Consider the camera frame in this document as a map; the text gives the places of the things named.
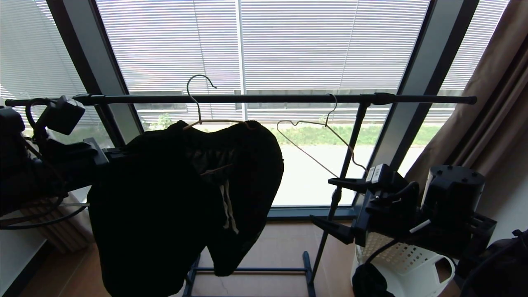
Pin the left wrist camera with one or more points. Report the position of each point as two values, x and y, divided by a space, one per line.
62 115

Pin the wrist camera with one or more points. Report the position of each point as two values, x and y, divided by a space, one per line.
392 181
62 115

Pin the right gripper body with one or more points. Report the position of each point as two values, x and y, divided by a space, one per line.
387 218

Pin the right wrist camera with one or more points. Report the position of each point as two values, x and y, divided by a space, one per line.
392 181

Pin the window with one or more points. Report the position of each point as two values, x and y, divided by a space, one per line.
429 62

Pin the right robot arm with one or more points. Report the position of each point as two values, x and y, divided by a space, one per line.
453 194

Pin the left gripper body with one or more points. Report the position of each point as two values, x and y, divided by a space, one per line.
78 156

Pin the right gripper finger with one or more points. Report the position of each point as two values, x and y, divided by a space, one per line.
350 185
338 232

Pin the black garment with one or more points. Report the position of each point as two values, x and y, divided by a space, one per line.
165 206
369 282

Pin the white laundry basket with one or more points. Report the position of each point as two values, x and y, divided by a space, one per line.
408 264

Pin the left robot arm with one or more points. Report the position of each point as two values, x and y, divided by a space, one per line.
24 177

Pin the brown curtain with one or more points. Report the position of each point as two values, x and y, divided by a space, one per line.
70 235
486 103

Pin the black clothes rack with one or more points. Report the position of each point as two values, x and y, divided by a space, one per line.
288 98

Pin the pink clothes hanger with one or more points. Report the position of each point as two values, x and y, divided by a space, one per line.
198 111
313 157

